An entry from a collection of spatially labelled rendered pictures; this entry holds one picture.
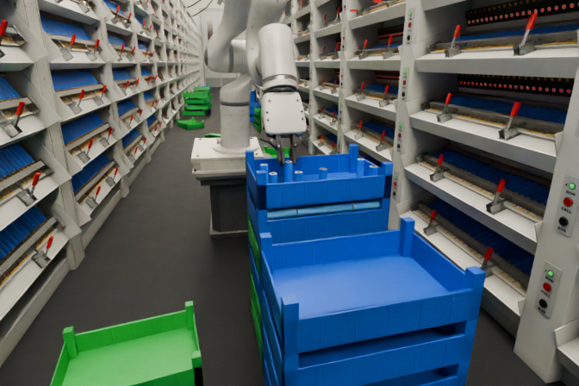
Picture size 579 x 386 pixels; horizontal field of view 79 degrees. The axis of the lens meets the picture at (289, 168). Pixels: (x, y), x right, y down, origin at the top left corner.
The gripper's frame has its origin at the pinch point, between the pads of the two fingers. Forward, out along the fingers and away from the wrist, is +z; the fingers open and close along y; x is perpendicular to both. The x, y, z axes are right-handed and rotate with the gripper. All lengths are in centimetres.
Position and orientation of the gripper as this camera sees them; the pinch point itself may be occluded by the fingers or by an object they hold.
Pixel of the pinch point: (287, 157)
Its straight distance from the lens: 82.3
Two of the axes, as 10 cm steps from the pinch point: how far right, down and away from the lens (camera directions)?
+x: 2.2, -1.5, -9.6
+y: -9.7, 0.7, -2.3
